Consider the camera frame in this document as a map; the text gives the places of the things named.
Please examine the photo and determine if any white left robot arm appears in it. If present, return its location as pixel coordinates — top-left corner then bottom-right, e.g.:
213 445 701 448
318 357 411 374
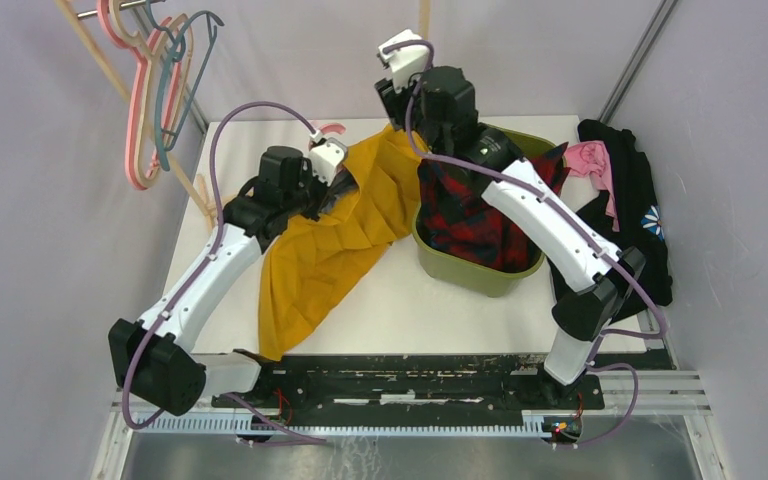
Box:
108 139 356 416

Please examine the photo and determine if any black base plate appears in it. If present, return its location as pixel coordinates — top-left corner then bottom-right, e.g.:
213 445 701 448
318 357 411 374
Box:
241 354 605 427

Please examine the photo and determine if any grey blue plastic hanger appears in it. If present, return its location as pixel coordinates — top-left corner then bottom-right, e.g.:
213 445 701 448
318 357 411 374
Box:
145 5 225 172

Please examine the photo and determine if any metal rack rod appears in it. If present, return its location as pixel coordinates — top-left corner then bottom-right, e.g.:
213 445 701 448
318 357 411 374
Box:
75 0 165 21

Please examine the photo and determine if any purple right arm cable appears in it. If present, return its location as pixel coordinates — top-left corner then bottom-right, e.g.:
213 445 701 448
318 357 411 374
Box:
380 38 668 449

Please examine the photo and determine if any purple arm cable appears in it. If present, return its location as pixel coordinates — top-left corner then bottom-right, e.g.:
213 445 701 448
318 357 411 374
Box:
380 38 668 449
120 100 329 448

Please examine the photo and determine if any red plaid skirt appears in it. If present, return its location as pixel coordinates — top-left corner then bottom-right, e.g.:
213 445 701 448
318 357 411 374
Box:
417 160 539 273

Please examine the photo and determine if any pink garment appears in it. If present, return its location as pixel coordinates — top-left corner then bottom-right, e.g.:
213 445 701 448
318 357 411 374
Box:
564 140 620 232

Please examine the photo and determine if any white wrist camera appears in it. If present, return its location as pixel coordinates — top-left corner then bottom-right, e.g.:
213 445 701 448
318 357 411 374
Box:
307 130 349 186
378 29 429 93

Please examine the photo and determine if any white cable duct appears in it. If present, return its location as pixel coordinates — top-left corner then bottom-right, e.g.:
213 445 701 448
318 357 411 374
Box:
141 410 551 440

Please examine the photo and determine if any black garment with flower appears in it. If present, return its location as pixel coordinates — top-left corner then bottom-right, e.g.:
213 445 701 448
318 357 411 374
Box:
554 119 673 307

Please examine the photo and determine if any beige wooden hanger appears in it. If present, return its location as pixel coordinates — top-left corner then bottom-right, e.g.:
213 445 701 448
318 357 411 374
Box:
96 1 193 190

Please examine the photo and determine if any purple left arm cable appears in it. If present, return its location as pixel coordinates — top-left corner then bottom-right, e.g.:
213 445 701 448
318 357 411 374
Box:
120 100 329 448

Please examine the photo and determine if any yellow skirt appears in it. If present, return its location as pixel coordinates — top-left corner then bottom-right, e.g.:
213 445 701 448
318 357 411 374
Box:
257 127 420 361

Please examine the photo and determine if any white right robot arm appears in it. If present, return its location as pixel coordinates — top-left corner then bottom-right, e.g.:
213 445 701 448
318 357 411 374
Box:
374 66 646 408

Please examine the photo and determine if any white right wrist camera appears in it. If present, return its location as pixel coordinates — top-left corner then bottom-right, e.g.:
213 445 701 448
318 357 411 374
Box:
378 29 429 93

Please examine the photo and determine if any wooden clothes rack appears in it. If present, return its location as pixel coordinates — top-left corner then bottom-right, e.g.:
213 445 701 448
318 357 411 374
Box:
55 0 432 227

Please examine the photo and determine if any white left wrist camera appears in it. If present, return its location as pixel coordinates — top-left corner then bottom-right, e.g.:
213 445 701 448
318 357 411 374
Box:
307 130 349 186

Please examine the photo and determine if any olive green plastic basket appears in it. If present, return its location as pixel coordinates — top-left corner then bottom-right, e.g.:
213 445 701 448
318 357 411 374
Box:
412 124 567 297

